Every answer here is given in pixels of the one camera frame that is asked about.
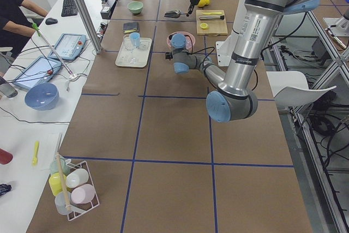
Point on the yellow cup in rack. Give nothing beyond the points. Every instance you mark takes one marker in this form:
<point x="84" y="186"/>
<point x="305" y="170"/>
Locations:
<point x="55" y="183"/>

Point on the clear wine glass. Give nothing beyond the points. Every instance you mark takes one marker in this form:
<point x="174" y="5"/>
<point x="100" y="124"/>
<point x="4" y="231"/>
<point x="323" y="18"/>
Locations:
<point x="128" y="45"/>

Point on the green bowl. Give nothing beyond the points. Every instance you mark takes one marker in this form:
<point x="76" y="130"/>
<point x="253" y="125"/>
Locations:
<point x="135" y="7"/>

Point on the steel ice scoop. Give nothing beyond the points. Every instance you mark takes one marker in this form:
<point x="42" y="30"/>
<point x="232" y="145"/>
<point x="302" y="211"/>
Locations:
<point x="174" y="14"/>

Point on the white wire cup rack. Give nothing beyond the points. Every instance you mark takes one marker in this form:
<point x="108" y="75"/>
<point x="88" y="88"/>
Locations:
<point x="77" y="209"/>

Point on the yellow lemon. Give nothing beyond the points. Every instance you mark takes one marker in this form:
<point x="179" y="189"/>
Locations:
<point x="202" y="3"/>

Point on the folded umbrella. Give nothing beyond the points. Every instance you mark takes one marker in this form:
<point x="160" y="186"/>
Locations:
<point x="5" y="188"/>

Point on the person in black shirt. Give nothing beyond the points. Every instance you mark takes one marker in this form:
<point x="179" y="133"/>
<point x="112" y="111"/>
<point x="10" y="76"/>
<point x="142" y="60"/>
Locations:
<point x="16" y="30"/>

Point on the yellow plastic knife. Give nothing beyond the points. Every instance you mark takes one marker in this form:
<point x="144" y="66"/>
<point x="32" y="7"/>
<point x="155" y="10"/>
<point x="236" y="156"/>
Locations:
<point x="211" y="13"/>

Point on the red cup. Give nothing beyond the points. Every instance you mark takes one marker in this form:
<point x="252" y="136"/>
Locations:
<point x="5" y="157"/>

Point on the far teach pendant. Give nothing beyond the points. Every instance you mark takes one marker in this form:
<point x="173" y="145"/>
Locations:
<point x="69" y="46"/>

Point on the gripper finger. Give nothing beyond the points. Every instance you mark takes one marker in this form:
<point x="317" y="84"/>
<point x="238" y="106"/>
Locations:
<point x="190" y="10"/>

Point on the green cup in rack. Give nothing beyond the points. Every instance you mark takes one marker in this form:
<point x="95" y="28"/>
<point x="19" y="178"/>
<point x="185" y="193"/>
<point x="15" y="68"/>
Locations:
<point x="64" y="166"/>

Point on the steel muddler black cap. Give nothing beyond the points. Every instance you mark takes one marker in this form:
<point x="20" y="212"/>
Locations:
<point x="211" y="17"/>

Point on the white plastic chair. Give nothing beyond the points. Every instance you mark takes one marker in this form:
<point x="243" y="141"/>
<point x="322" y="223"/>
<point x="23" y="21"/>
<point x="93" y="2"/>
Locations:
<point x="290" y="88"/>

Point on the pink cup in rack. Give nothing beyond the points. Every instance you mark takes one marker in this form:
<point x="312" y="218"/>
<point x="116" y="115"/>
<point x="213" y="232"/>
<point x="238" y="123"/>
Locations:
<point x="83" y="194"/>

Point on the teach pendant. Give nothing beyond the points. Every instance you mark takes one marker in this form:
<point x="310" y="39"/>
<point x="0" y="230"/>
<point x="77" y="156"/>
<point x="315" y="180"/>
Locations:
<point x="69" y="46"/>
<point x="40" y="71"/>

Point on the yellow cloth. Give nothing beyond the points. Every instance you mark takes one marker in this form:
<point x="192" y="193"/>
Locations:
<point x="130" y="31"/>

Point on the grey cup in rack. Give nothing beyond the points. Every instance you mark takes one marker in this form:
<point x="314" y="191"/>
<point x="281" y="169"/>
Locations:
<point x="61" y="205"/>

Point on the grey folded cloth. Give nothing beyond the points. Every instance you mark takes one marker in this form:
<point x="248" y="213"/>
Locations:
<point x="131" y="25"/>

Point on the black computer mouse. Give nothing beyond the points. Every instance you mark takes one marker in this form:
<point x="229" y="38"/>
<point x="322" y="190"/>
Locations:
<point x="51" y="21"/>

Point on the wooden cutting board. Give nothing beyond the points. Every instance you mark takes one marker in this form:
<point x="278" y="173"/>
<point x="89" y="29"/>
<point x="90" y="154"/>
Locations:
<point x="216" y="27"/>

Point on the pink bowl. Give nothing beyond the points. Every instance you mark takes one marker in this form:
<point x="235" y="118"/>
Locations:
<point x="169" y="37"/>

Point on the yellow plastic spoon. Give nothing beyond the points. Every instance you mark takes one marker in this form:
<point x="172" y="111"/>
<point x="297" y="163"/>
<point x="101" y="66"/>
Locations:
<point x="35" y="153"/>

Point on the near teach pendant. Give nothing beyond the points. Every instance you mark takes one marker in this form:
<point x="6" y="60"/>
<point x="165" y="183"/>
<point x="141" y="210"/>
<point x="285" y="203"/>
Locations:
<point x="40" y="71"/>

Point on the white cup in rack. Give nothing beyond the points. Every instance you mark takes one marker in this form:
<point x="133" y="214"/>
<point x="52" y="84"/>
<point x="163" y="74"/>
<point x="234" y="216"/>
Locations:
<point x="77" y="178"/>

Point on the white bear tray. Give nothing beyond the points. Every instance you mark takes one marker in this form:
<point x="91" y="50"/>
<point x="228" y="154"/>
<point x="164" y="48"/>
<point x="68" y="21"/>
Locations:
<point x="140" y="55"/>

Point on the black keyboard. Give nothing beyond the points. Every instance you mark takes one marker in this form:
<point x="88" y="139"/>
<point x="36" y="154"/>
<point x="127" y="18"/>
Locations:
<point x="69" y="8"/>

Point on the black power box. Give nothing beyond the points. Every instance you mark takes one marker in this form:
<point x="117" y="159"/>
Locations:
<point x="108" y="8"/>

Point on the lemon slice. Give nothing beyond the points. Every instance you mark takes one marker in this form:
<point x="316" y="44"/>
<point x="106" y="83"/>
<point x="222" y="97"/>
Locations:
<point x="204" y="26"/>

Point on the blue cup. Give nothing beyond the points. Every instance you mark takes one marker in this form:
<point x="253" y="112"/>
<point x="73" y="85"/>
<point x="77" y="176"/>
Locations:
<point x="135" y="39"/>

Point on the blue bowl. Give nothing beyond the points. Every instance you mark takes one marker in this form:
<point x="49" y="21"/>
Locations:
<point x="41" y="97"/>

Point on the aluminium frame post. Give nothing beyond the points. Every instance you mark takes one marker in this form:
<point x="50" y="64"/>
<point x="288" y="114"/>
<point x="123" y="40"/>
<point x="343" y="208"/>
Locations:
<point x="88" y="24"/>

